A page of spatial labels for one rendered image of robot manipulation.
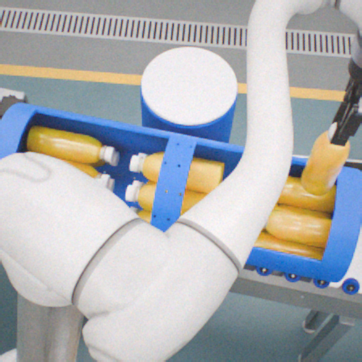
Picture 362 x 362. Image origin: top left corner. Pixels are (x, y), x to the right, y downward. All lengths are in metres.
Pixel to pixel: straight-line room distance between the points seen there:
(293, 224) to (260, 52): 0.67
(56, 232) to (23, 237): 0.04
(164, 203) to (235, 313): 1.24
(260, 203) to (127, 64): 2.47
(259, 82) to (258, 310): 1.84
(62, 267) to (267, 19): 0.44
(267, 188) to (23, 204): 0.29
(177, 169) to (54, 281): 0.73
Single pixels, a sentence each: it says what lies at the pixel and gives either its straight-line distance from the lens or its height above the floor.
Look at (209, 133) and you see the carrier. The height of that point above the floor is 0.97.
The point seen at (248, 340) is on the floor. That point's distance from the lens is 2.55.
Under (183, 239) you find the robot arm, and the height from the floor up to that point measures 1.81.
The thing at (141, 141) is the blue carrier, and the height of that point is 1.07.
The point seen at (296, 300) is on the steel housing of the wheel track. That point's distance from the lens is 1.72.
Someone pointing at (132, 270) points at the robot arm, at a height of 1.82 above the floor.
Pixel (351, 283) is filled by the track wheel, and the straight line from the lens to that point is 1.64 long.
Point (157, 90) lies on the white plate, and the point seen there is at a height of 1.04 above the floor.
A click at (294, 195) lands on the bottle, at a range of 1.52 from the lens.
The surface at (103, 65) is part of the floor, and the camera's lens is 3.17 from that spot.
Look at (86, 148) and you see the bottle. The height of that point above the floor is 1.14.
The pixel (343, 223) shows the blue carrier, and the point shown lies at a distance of 1.42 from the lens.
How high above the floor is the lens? 2.46
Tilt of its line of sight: 62 degrees down
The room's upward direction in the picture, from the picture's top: 3 degrees clockwise
